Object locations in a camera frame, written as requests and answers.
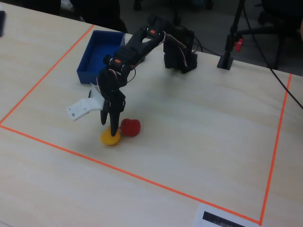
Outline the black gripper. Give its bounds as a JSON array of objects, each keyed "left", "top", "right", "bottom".
[{"left": 96, "top": 68, "right": 126, "bottom": 138}]

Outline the yellow rubber duck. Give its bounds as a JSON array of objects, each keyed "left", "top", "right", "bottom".
[{"left": 100, "top": 125, "right": 121, "bottom": 146}]

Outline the red rubber duck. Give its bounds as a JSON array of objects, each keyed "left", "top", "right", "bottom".
[{"left": 120, "top": 118, "right": 142, "bottom": 137}]

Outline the blue plastic box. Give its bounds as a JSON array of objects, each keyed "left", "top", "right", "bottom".
[{"left": 76, "top": 30, "right": 126, "bottom": 85}]

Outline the orange tape strip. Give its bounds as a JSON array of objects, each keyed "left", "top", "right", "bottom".
[
  {"left": 0, "top": 24, "right": 95, "bottom": 125},
  {"left": 259, "top": 73, "right": 293, "bottom": 225},
  {"left": 0, "top": 124, "right": 262, "bottom": 225}
]

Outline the person in dark clothes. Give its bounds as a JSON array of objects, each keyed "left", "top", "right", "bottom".
[{"left": 22, "top": 0, "right": 128, "bottom": 34}]

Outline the white paper with black bar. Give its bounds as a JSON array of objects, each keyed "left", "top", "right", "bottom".
[{"left": 193, "top": 203, "right": 261, "bottom": 227}]

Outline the dark flat object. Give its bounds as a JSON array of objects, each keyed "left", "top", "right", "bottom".
[{"left": 0, "top": 10, "right": 6, "bottom": 37}]

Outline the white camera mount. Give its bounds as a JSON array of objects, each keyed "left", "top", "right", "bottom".
[{"left": 66, "top": 82, "right": 105, "bottom": 122}]

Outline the black camera stand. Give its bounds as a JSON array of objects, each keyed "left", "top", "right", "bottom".
[{"left": 217, "top": 0, "right": 247, "bottom": 70}]

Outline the long black cable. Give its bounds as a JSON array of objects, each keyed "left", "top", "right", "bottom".
[{"left": 242, "top": 0, "right": 303, "bottom": 107}]

